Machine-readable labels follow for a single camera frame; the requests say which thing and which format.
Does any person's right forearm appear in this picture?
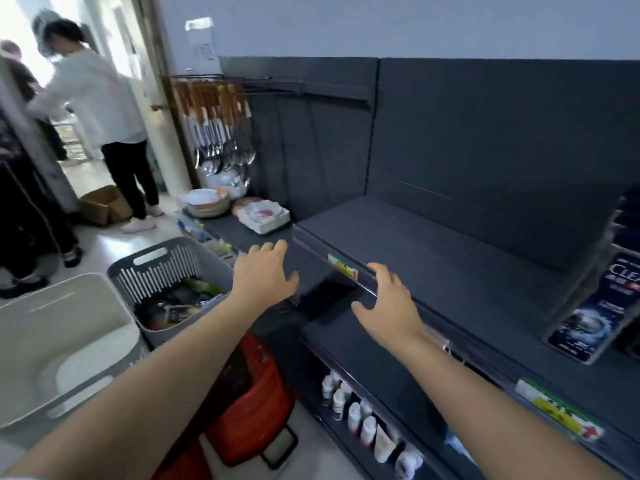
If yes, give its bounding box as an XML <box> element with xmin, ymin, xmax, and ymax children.
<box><xmin>395</xmin><ymin>326</ymin><xmax>623</xmax><ymax>480</ymax></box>

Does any person's left forearm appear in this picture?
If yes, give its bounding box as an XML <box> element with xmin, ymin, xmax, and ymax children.
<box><xmin>0</xmin><ymin>294</ymin><xmax>273</xmax><ymax>480</ymax></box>

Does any row of small packets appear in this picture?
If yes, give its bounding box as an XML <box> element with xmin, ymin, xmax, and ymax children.
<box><xmin>177</xmin><ymin>215</ymin><xmax>237</xmax><ymax>268</ymax></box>

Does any stack of white square dishes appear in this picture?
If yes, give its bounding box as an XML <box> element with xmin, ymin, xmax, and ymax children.
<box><xmin>237</xmin><ymin>200</ymin><xmax>292</xmax><ymax>235</ymax></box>

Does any grey slotted laundry basket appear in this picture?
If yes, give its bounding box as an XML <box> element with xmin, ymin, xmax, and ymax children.
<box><xmin>106</xmin><ymin>237</ymin><xmax>237</xmax><ymax>349</ymax></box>

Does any small shelf price label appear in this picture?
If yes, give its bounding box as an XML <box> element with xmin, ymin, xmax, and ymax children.
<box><xmin>327</xmin><ymin>252</ymin><xmax>360</xmax><ymax>281</ymax></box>

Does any light blue packet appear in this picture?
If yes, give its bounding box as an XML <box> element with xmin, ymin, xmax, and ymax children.
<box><xmin>444</xmin><ymin>430</ymin><xmax>476</xmax><ymax>464</ymax></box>

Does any black wire hook rack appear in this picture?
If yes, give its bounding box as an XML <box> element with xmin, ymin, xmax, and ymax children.
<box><xmin>160</xmin><ymin>74</ymin><xmax>307</xmax><ymax>96</ymax></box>

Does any round wooden board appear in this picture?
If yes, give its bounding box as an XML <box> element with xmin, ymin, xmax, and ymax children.
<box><xmin>231</xmin><ymin>196</ymin><xmax>266</xmax><ymax>215</ymax></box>

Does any row of white bottles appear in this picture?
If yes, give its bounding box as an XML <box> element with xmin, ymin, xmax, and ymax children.
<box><xmin>320</xmin><ymin>370</ymin><xmax>426</xmax><ymax>480</ymax></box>

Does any person's left hand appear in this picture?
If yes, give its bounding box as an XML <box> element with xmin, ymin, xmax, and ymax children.
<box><xmin>231</xmin><ymin>240</ymin><xmax>301</xmax><ymax>311</ymax></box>

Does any green packet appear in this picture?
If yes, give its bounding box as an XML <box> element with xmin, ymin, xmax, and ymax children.
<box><xmin>182</xmin><ymin>278</ymin><xmax>223</xmax><ymax>298</ymax></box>

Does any white paper wall sign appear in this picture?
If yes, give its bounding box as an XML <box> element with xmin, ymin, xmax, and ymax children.
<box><xmin>185</xmin><ymin>17</ymin><xmax>221</xmax><ymax>63</ymax></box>

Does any red shopping basket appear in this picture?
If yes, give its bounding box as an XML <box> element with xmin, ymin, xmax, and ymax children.
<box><xmin>152</xmin><ymin>332</ymin><xmax>300</xmax><ymax>480</ymax></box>

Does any light grey plastic bin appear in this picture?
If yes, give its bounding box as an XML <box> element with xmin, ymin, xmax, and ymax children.
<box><xmin>0</xmin><ymin>273</ymin><xmax>151</xmax><ymax>431</ymax></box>

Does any long shelf price label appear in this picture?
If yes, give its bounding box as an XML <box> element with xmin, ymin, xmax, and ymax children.
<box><xmin>515</xmin><ymin>379</ymin><xmax>605</xmax><ymax>441</ymax></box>

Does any row of hanging ladles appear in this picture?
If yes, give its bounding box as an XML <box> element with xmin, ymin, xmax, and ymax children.
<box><xmin>172</xmin><ymin>77</ymin><xmax>258</xmax><ymax>189</ymax></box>

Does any dark grey shelf unit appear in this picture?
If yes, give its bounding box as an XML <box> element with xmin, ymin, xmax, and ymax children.
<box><xmin>175</xmin><ymin>56</ymin><xmax>640</xmax><ymax>480</ymax></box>

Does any brown cardboard box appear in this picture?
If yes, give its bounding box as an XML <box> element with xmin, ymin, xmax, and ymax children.
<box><xmin>79</xmin><ymin>185</ymin><xmax>134</xmax><ymax>226</ymax></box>

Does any stack of round plates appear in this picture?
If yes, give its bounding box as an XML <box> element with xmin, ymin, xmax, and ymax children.
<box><xmin>184</xmin><ymin>188</ymin><xmax>232</xmax><ymax>218</ymax></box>

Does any dark blue shampoo box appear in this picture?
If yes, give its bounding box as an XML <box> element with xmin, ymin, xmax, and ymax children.
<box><xmin>542</xmin><ymin>252</ymin><xmax>640</xmax><ymax>365</ymax></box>

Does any person's right hand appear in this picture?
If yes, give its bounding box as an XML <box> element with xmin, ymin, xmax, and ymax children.
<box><xmin>351</xmin><ymin>263</ymin><xmax>426</xmax><ymax>348</ymax></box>

